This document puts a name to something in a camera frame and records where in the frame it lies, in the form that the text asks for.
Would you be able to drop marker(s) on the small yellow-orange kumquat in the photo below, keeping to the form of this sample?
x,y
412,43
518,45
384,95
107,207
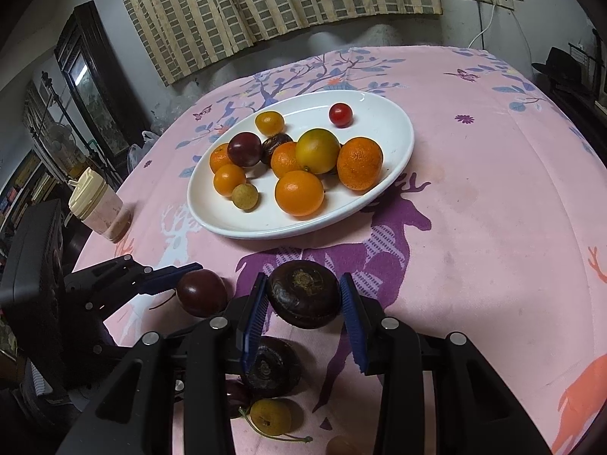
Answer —
x,y
269,123

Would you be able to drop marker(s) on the rough-skinned mandarin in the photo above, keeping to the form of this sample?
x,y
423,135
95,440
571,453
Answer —
x,y
359,163

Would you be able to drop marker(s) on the dark purple plum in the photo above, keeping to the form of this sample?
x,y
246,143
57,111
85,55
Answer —
x,y
244,149
201,292

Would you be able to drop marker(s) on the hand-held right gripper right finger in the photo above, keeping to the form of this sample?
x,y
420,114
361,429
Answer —
x,y
355,331

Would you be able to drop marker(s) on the tan longan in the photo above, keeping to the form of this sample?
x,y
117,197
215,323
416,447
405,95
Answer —
x,y
245,196

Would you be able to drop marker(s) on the red cherry tomato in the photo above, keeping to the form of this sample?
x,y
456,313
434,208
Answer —
x,y
340,114

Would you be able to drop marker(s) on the dark red cherry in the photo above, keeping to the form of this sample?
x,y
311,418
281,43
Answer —
x,y
235,396

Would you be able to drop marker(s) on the row of books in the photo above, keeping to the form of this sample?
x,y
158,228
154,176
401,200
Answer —
x,y
23,189

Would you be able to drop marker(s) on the dark brown water chestnut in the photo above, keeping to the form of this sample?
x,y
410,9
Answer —
x,y
277,143
272,365

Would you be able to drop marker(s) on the dark mangosteen front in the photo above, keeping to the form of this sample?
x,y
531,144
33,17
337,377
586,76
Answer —
x,y
303,301

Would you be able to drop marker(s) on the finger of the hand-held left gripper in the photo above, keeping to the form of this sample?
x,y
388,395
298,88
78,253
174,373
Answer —
x,y
174,362
156,278

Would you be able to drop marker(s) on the yellow-green citrus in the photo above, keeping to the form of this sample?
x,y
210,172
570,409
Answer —
x,y
317,150

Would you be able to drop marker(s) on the person's right hand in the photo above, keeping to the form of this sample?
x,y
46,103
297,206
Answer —
x,y
342,448

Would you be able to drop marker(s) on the yellow cherry with stem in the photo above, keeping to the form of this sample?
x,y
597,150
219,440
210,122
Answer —
x,y
270,417

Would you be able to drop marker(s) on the smooth round orange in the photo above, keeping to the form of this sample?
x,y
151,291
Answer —
x,y
299,193

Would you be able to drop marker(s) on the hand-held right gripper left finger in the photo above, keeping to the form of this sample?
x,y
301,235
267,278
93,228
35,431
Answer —
x,y
253,327

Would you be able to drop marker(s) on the black hat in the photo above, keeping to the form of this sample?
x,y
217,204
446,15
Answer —
x,y
562,68

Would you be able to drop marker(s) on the beige checked curtain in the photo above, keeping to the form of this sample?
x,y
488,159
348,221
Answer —
x,y
265,4

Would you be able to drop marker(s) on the pink deer-print tablecloth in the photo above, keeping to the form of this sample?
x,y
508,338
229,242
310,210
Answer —
x,y
474,199

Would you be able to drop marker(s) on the clear plastic bag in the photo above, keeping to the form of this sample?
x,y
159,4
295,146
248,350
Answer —
x,y
142,147

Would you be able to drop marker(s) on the white oval plate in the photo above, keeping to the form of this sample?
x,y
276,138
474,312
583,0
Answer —
x,y
379,123

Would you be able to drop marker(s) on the small orange mandarin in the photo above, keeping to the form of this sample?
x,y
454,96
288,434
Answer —
x,y
220,157
287,159
229,180

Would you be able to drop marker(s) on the clear jar with cream lid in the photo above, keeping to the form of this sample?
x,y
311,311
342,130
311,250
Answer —
x,y
97,208

